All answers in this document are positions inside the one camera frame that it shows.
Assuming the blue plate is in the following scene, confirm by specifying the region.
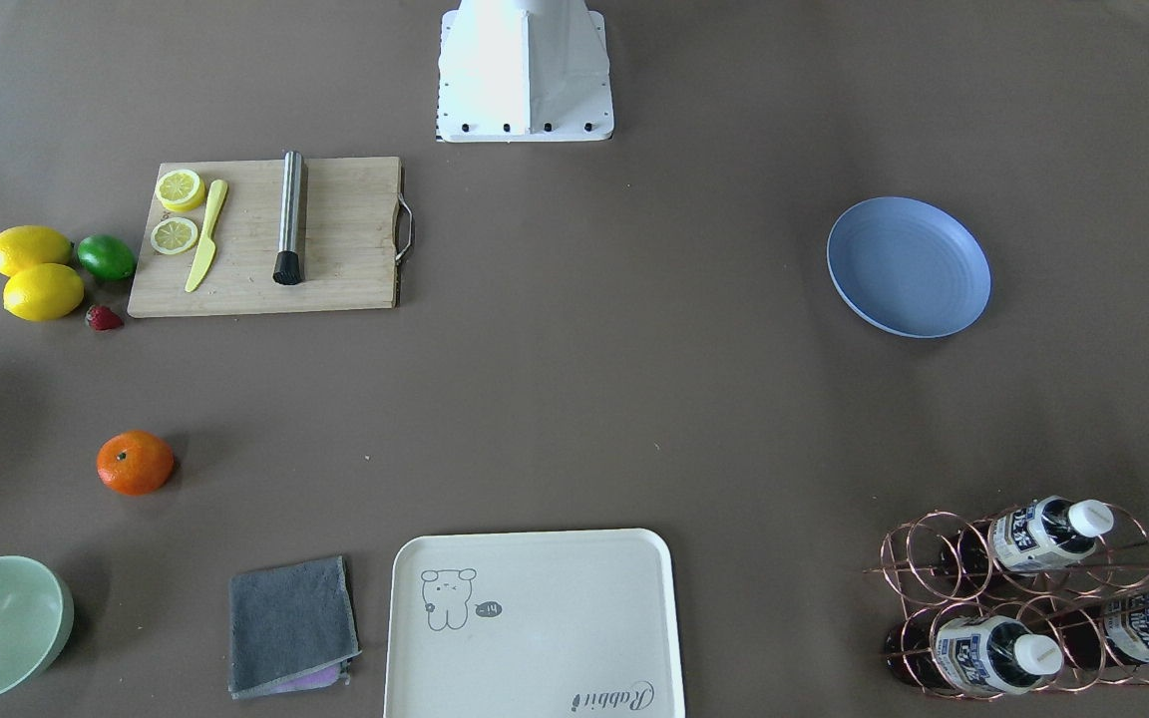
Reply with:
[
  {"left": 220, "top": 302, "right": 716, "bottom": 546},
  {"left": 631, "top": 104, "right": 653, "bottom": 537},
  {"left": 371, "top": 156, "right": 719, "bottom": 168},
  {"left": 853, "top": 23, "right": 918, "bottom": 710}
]
[{"left": 826, "top": 196, "right": 992, "bottom": 340}]

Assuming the orange fruit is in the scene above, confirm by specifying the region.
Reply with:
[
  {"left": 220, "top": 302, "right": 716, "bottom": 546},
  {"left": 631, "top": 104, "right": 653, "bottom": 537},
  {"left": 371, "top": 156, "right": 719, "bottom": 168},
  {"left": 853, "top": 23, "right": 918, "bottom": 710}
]
[{"left": 97, "top": 429, "right": 177, "bottom": 497}]

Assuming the wooden cutting board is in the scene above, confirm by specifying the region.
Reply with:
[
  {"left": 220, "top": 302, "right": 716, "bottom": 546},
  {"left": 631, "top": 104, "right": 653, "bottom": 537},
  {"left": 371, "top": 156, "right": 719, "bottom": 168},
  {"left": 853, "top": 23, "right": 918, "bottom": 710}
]
[{"left": 128, "top": 159, "right": 403, "bottom": 318}]

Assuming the cream rabbit tray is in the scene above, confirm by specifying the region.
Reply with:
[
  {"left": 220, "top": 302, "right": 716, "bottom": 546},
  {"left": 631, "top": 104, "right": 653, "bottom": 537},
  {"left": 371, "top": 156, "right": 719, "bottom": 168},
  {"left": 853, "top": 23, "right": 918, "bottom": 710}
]
[{"left": 383, "top": 528, "right": 687, "bottom": 717}]

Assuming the steel muddler black tip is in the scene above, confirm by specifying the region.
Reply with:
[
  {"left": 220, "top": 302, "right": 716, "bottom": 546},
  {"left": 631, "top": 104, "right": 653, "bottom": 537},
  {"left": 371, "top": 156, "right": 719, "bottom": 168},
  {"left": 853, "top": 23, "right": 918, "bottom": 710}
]
[{"left": 272, "top": 150, "right": 307, "bottom": 286}]

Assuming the yellow plastic knife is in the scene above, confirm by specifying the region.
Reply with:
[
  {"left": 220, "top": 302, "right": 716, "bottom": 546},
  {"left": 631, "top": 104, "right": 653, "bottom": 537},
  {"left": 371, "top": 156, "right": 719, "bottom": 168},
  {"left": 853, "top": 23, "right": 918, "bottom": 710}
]
[{"left": 184, "top": 179, "right": 229, "bottom": 292}]

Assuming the grey folded cloth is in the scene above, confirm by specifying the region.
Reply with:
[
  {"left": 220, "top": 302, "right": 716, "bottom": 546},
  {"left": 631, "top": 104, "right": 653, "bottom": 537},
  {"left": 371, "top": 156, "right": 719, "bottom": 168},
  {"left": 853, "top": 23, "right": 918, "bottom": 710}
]
[{"left": 228, "top": 555, "right": 361, "bottom": 700}]

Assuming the lower lemon slice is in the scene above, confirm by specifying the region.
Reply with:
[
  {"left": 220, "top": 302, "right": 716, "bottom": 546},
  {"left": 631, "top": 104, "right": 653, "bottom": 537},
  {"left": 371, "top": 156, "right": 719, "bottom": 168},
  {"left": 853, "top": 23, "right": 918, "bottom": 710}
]
[{"left": 148, "top": 216, "right": 200, "bottom": 257}]

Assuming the lemon slice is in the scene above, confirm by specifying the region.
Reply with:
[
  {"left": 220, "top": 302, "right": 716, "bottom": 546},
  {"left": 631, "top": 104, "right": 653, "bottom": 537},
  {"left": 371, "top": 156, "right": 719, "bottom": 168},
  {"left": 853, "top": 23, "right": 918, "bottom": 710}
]
[
  {"left": 148, "top": 216, "right": 200, "bottom": 257},
  {"left": 155, "top": 168, "right": 208, "bottom": 213}
]

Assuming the upper lemon slice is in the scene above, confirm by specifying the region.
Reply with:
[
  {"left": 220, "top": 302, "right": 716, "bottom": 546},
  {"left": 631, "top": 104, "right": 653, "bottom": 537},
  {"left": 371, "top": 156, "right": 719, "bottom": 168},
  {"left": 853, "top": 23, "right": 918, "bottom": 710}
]
[{"left": 155, "top": 168, "right": 208, "bottom": 213}]

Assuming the red strawberry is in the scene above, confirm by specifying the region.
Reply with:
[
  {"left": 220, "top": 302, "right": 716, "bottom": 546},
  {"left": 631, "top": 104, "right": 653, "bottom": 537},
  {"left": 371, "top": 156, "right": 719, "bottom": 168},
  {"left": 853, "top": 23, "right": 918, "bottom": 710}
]
[{"left": 84, "top": 304, "right": 125, "bottom": 332}]

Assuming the green lime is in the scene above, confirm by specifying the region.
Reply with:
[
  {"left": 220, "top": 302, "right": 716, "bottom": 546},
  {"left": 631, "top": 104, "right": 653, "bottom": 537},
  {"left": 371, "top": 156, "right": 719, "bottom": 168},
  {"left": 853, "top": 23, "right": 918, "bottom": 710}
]
[{"left": 76, "top": 233, "right": 137, "bottom": 281}]

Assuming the bottom bottle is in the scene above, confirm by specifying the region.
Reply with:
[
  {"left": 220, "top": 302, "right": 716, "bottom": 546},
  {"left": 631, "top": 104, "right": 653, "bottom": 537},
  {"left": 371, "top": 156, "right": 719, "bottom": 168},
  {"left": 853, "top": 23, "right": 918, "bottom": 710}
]
[
  {"left": 884, "top": 616, "right": 1065, "bottom": 698},
  {"left": 1050, "top": 590, "right": 1149, "bottom": 669}
]

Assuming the top bottle in rack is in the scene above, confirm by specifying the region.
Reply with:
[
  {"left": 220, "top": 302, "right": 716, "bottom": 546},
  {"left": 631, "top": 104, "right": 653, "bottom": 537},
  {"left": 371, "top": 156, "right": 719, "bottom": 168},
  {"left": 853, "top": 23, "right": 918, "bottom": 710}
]
[{"left": 935, "top": 496, "right": 1116, "bottom": 589}]

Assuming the lower whole lemon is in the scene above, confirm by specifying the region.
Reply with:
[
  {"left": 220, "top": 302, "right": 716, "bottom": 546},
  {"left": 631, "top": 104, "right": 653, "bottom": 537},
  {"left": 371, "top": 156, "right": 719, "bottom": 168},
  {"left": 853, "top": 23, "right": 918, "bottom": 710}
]
[{"left": 3, "top": 263, "right": 84, "bottom": 322}]

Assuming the whole lemon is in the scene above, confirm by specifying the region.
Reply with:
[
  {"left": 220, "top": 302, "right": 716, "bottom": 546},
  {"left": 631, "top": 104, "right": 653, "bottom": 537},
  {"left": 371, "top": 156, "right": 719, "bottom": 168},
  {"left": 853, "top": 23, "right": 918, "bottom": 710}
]
[
  {"left": 3, "top": 263, "right": 84, "bottom": 322},
  {"left": 0, "top": 224, "right": 74, "bottom": 277}
]

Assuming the upper whole lemon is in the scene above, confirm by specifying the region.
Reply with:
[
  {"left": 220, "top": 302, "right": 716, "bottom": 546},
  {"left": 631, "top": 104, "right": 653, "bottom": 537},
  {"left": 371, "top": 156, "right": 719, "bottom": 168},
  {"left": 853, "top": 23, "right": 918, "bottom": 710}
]
[{"left": 0, "top": 224, "right": 74, "bottom": 277}]

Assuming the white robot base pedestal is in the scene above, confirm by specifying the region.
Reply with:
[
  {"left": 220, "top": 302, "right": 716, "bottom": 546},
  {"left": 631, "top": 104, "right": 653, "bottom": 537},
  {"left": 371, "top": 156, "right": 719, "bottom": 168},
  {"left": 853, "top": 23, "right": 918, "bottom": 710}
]
[{"left": 435, "top": 1, "right": 615, "bottom": 142}]

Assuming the copper wire bottle rack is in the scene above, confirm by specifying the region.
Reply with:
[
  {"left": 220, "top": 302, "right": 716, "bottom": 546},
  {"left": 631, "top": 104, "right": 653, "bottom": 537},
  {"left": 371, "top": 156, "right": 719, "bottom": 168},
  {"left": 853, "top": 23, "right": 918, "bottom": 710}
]
[{"left": 876, "top": 505, "right": 1149, "bottom": 703}]

